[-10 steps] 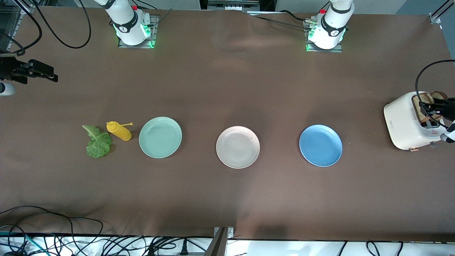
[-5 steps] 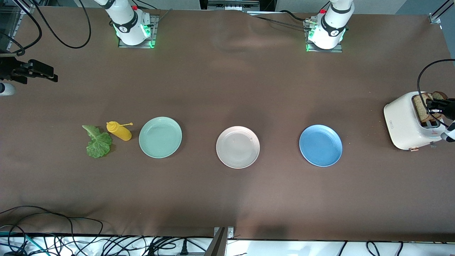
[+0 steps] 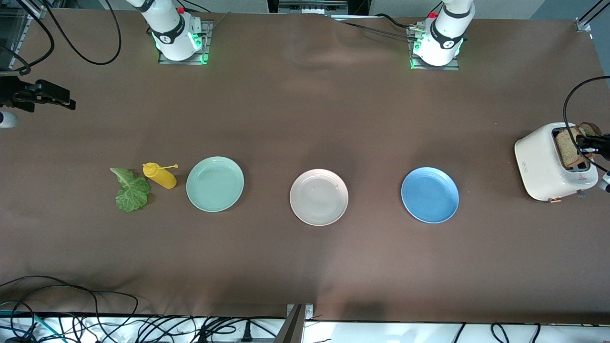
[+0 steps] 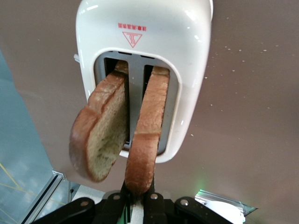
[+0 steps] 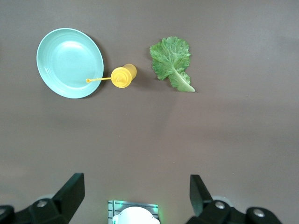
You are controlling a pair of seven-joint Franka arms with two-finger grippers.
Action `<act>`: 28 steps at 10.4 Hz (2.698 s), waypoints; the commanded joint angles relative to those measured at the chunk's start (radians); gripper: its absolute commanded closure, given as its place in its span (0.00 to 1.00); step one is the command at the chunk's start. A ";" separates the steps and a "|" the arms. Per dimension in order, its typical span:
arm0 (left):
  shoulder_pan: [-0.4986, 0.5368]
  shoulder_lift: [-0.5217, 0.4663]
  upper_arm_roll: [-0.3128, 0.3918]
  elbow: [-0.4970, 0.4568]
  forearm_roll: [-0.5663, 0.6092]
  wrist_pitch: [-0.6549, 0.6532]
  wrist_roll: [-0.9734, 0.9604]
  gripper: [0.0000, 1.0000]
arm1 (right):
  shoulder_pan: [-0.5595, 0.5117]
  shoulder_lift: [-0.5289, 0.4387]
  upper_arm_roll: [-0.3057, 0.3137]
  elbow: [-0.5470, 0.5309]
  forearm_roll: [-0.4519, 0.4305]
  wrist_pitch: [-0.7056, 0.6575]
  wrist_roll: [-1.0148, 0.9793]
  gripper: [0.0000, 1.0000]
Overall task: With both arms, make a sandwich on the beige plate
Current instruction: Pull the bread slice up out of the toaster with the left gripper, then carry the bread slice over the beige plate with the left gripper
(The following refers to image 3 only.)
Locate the brown bread slice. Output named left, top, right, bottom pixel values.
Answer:
left=555, top=126, right=594, bottom=168
left=578, top=122, right=603, bottom=140

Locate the green lettuce leaf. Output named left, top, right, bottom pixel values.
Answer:
left=110, top=167, right=152, bottom=213

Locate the blue plate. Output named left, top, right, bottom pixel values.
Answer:
left=400, top=166, right=460, bottom=224

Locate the mint green plate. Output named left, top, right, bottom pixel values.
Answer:
left=185, top=156, right=245, bottom=213

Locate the beige plate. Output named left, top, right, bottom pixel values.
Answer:
left=289, top=168, right=349, bottom=227

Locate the white toaster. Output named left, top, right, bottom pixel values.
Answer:
left=514, top=122, right=599, bottom=203

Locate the yellow mustard squeeze bottle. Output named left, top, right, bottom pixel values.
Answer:
left=142, top=162, right=179, bottom=190

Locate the grey power strip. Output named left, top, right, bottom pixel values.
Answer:
left=278, top=0, right=349, bottom=14

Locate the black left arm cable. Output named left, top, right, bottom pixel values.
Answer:
left=563, top=75, right=610, bottom=173

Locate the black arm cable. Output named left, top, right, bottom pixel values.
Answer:
left=0, top=7, right=55, bottom=77
left=45, top=0, right=122, bottom=66
left=563, top=75, right=610, bottom=173

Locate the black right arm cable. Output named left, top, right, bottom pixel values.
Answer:
left=0, top=7, right=55, bottom=77
left=45, top=0, right=122, bottom=66

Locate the aluminium frame rail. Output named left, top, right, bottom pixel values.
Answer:
left=9, top=0, right=49, bottom=61

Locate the aluminium corner bracket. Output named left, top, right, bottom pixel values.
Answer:
left=574, top=0, right=610, bottom=34

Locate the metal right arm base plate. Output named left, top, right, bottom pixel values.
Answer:
left=158, top=20, right=211, bottom=65

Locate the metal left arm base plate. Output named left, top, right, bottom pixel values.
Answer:
left=409, top=26, right=460, bottom=71

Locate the black looped cable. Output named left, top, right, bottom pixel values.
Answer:
left=0, top=275, right=139, bottom=334

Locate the teal cable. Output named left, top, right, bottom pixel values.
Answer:
left=0, top=310, right=54, bottom=343

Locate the black base supply cable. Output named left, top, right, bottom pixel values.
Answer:
left=334, top=13, right=420, bottom=40

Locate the metal frame bracket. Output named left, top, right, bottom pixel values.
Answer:
left=274, top=303, right=315, bottom=343

